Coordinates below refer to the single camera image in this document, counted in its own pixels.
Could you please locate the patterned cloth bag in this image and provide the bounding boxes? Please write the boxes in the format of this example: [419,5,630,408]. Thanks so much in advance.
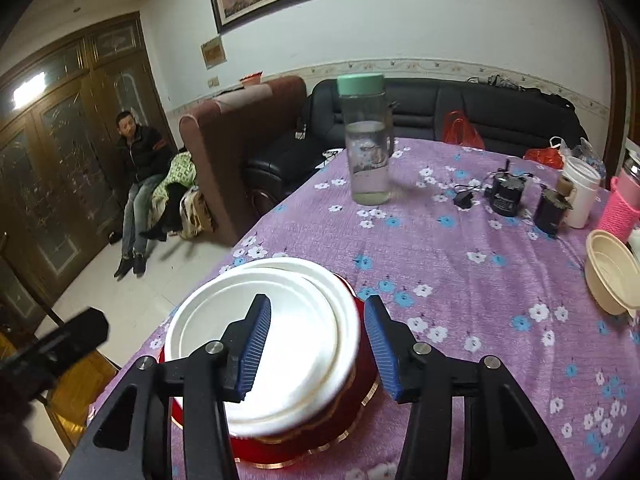
[179,186,217,240]

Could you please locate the wooden glass door cabinet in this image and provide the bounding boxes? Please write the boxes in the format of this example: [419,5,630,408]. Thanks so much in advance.
[0,11,173,333]

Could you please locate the red plastic bag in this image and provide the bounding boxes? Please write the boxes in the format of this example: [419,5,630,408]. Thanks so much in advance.
[524,147,567,171]
[441,110,487,152]

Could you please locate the black power adapter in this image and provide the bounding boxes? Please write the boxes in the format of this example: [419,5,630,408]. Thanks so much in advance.
[452,186,490,209]

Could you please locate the bottle with pink knitted sleeve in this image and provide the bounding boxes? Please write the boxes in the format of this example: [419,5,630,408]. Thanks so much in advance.
[596,156,640,247]

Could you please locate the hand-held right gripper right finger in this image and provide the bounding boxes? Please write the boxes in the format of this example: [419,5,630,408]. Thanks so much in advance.
[363,296,576,480]

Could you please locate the white bowl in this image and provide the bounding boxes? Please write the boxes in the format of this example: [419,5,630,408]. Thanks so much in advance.
[220,257,363,441]
[164,271,352,436]
[227,262,358,431]

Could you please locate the black cup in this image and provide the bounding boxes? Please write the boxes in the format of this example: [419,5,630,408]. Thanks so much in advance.
[532,187,574,237]

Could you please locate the green patterned blanket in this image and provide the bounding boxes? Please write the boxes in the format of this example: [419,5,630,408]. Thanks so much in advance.
[149,151,197,226]

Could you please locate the beige bowl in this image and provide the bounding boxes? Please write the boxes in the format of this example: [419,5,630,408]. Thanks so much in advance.
[585,229,640,317]

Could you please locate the white cup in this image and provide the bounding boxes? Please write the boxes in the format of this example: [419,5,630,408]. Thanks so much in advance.
[559,156,602,229]

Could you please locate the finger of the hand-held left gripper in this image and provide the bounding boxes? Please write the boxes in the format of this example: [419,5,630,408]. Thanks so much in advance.
[0,307,110,402]

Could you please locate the black leather sofa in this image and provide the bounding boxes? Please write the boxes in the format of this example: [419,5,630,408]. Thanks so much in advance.
[244,77,590,221]

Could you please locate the purple floral tablecloth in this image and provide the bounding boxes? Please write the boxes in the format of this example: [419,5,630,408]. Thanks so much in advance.
[89,136,640,480]

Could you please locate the clear plastic bag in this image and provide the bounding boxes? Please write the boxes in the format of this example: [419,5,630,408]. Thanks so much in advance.
[549,136,607,177]

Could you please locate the brown armchair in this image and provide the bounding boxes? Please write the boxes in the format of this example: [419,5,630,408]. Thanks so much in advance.
[178,75,308,247]

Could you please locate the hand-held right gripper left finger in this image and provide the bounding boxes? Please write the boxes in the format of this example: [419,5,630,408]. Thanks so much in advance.
[60,294,273,480]

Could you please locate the clear bottle with green lid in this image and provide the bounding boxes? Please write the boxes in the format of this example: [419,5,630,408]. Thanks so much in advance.
[336,73,397,207]

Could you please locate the wooden chair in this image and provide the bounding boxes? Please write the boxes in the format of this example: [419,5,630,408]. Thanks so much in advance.
[0,232,121,453]

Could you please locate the person's left forearm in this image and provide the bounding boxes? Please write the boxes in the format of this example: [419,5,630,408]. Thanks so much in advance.
[0,375,66,480]

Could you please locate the black round device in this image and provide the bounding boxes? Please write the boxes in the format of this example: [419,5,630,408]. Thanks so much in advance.
[489,159,530,219]

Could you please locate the small wall picture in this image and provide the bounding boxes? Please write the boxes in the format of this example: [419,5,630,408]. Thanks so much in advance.
[200,35,228,70]

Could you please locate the dark clothes on sofa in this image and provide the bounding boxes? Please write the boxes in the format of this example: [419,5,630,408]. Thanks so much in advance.
[466,74,575,110]

